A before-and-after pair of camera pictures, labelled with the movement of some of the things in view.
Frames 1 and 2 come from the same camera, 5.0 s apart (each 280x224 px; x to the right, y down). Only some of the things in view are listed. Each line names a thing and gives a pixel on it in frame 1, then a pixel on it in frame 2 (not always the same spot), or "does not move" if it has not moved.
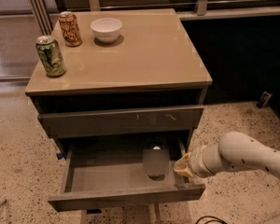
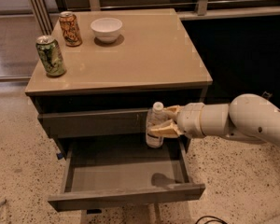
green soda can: [51, 56] does not move
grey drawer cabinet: [124, 90] does not move
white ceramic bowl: [105, 30] does not move
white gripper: [196, 163] -> [190, 119]
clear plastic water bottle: [156, 163] -> [154, 117]
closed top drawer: [84, 123] does not move
